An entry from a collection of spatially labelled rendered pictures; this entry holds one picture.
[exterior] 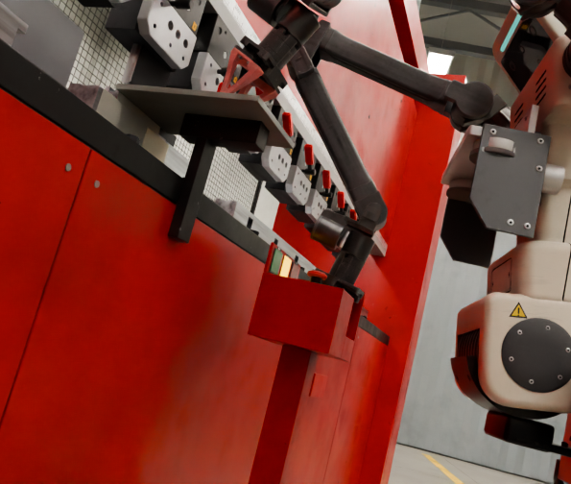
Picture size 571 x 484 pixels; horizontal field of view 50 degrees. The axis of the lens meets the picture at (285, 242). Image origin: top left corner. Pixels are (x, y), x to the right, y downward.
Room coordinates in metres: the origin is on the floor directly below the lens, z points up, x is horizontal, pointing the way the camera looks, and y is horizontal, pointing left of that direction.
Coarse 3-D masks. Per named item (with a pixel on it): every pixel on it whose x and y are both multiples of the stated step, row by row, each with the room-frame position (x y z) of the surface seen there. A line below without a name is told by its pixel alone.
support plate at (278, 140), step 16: (128, 96) 0.99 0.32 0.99; (144, 96) 0.97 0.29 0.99; (160, 96) 0.95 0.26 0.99; (176, 96) 0.94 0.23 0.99; (192, 96) 0.92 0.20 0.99; (208, 96) 0.90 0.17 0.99; (224, 96) 0.89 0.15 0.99; (240, 96) 0.88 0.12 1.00; (256, 96) 0.87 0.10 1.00; (144, 112) 1.05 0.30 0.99; (160, 112) 1.03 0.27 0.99; (176, 112) 1.01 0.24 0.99; (192, 112) 0.99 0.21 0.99; (208, 112) 0.97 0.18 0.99; (224, 112) 0.95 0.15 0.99; (240, 112) 0.94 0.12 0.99; (256, 112) 0.92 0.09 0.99; (176, 128) 1.09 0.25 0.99; (272, 128) 0.97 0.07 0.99; (272, 144) 1.04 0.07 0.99; (288, 144) 1.02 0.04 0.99
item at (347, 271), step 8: (344, 256) 1.23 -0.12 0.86; (336, 264) 1.24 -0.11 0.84; (344, 264) 1.23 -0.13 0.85; (352, 264) 1.23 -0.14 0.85; (360, 264) 1.24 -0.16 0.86; (336, 272) 1.24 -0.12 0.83; (344, 272) 1.23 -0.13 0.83; (352, 272) 1.23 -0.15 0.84; (344, 280) 1.22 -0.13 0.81; (352, 280) 1.24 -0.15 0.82; (352, 288) 1.22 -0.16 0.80; (360, 296) 1.26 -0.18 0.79
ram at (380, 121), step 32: (352, 0) 1.80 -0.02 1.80; (384, 0) 2.10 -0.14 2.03; (256, 32) 1.30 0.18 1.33; (352, 32) 1.87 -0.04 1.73; (384, 32) 2.19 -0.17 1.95; (320, 64) 1.68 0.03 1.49; (352, 96) 2.02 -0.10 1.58; (384, 96) 2.39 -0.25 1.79; (352, 128) 2.10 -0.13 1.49; (384, 128) 2.50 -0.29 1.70; (320, 160) 1.87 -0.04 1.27; (384, 160) 2.62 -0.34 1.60; (384, 192) 2.74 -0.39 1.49
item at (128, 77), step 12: (132, 48) 1.01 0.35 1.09; (144, 48) 1.02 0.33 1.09; (132, 60) 1.01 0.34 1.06; (144, 60) 1.03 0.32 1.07; (156, 60) 1.06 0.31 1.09; (132, 72) 1.01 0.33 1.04; (144, 72) 1.03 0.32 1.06; (156, 72) 1.07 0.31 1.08; (168, 72) 1.10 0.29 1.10; (132, 84) 1.02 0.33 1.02; (144, 84) 1.04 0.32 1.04; (156, 84) 1.08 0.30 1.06
